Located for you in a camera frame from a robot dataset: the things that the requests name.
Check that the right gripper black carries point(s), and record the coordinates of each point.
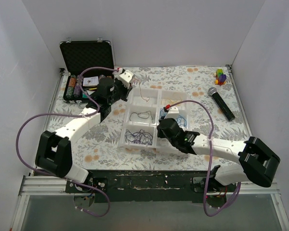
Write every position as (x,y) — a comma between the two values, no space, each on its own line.
(161,127)

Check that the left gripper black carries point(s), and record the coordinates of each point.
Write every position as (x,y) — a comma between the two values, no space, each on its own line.
(123,89)

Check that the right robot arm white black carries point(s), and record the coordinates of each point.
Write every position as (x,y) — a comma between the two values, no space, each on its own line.
(252,160)

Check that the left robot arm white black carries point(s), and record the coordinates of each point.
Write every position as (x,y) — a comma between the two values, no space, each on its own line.
(55,148)

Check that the playing card deck box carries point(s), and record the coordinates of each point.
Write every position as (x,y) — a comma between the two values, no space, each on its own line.
(90,81)

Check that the white plastic compartment tray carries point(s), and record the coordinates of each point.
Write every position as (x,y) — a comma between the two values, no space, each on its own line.
(144,109)

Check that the black poker chip case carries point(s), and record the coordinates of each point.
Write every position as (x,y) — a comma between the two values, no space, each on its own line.
(81,55)

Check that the black handheld microphone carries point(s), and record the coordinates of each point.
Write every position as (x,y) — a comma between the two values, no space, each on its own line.
(221,104)

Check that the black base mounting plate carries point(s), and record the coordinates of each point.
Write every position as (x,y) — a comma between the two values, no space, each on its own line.
(149,185)

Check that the colourful toy block figure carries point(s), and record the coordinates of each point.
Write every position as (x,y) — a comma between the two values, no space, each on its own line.
(220,77)

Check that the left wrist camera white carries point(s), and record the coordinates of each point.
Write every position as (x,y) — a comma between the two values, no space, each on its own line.
(126,77)

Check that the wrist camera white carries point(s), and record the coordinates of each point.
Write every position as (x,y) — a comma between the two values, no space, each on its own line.
(171,111)
(126,77)

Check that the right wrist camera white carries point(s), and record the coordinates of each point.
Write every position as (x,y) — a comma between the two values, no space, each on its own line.
(171,111)

